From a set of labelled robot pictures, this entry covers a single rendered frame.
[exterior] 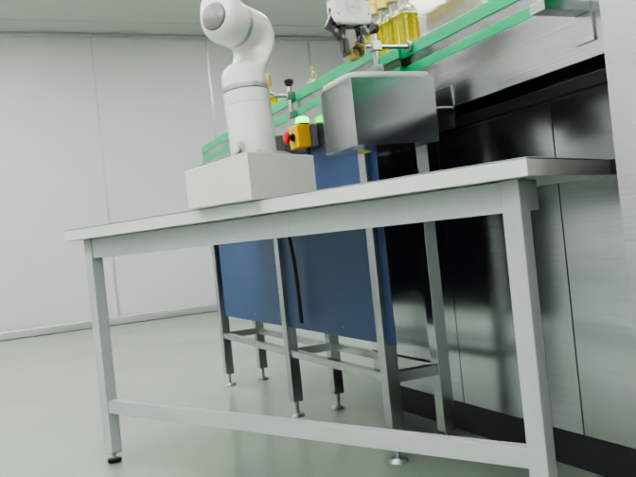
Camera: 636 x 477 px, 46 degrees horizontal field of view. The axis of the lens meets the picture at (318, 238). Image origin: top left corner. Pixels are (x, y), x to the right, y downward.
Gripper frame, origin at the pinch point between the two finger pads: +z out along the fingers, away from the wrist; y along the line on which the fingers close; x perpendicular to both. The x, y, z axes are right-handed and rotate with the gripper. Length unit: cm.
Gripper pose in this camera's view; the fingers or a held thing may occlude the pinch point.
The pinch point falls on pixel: (352, 48)
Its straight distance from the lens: 189.4
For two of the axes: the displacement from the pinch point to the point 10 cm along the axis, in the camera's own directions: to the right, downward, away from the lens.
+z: 1.2, 9.9, -0.2
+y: 9.0, -1.0, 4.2
